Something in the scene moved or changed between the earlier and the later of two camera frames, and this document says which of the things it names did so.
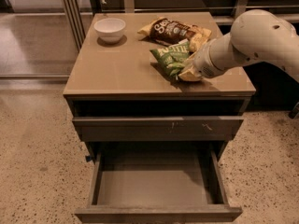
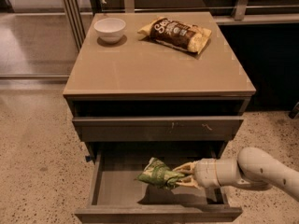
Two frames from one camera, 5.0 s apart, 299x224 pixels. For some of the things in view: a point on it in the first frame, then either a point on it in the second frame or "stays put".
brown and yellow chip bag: x=165 y=31 stays put
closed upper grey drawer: x=160 y=129 stays put
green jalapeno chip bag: x=172 y=58 -> x=160 y=173
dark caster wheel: x=294 y=113 stays put
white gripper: x=203 y=62 -> x=205 y=173
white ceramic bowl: x=110 y=29 stays put
